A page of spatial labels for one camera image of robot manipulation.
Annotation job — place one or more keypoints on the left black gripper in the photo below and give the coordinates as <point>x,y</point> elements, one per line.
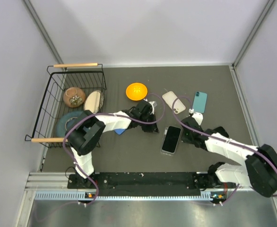
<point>152,127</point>

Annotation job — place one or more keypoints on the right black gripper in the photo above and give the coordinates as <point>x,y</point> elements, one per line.
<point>185,139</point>

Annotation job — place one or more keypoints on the clear transparent phone case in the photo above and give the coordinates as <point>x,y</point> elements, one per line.
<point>165,151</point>

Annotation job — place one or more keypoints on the blue phone case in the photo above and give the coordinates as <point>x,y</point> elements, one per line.
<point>119,131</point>

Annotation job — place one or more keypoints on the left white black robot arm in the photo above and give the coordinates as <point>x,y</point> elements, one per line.
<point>84,134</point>

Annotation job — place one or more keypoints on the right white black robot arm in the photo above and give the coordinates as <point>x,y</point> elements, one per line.
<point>256,167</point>

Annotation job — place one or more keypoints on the beige phone case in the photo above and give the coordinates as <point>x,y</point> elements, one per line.
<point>174,104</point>

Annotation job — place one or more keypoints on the black phone case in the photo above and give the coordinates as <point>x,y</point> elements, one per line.
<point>221,131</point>

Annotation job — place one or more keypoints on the teal phone case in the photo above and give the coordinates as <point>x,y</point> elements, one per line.
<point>199,102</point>

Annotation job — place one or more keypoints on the orange bowl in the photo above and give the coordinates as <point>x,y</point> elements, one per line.
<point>136,91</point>

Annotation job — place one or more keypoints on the beige oval plate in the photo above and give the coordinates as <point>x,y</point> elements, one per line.
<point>94,102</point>

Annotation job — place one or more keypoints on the brown ceramic vase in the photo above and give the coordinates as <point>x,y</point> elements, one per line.
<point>74,97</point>

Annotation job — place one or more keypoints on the blue grey ceramic bowl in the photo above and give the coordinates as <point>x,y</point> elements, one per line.
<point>66,122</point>

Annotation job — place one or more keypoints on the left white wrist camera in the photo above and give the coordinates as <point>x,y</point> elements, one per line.
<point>153,103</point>

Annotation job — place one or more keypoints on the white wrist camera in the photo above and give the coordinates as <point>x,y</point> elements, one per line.
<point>198,117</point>
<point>153,103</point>

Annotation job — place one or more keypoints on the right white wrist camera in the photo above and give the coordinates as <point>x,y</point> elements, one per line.
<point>198,117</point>

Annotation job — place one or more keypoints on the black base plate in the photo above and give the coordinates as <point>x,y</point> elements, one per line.
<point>192,180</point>

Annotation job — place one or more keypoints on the black wire basket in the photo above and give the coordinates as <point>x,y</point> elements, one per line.
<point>89,77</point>

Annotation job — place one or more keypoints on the grey cable duct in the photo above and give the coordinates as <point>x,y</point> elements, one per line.
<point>87,196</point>

